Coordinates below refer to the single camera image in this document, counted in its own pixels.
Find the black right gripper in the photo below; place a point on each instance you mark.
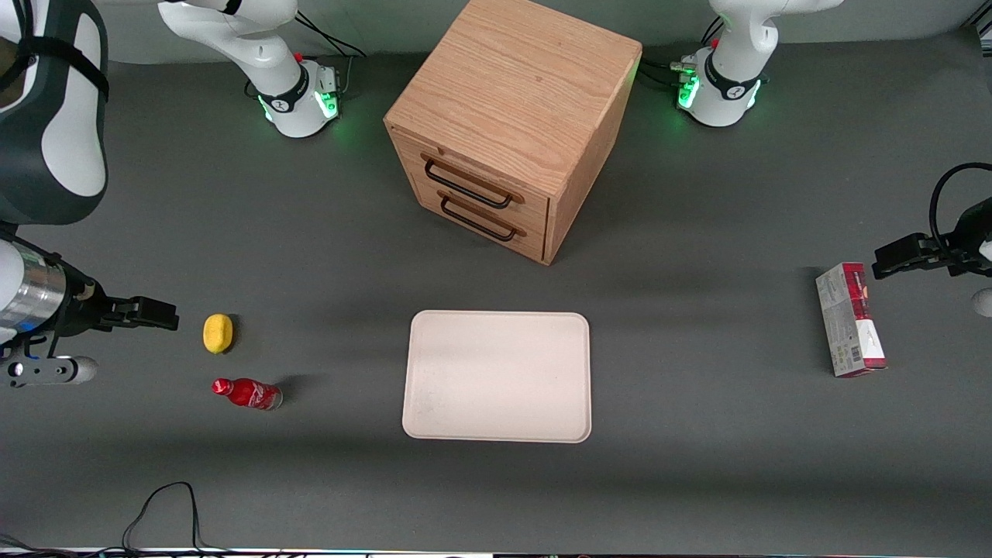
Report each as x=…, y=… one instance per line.
x=80, y=312

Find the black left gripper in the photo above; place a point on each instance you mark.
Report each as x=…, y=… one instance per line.
x=970, y=240

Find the red coke bottle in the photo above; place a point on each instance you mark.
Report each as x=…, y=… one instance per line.
x=252, y=394

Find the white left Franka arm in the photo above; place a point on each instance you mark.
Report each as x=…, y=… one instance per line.
x=725, y=85

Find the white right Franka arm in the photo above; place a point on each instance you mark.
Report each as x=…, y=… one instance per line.
x=62, y=147

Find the beige plastic tray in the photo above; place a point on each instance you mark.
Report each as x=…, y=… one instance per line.
x=496, y=376

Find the yellow lemon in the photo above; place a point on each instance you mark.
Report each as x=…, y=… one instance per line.
x=218, y=334

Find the grey and red carton box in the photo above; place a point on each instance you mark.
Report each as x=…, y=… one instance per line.
x=849, y=322

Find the wooden drawer cabinet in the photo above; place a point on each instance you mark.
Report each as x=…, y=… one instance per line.
x=515, y=85

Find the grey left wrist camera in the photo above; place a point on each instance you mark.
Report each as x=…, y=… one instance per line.
x=984, y=302

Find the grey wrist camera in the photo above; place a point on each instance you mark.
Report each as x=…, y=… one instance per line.
x=984, y=302
x=54, y=370

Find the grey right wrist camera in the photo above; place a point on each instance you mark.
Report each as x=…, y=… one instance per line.
x=54, y=370

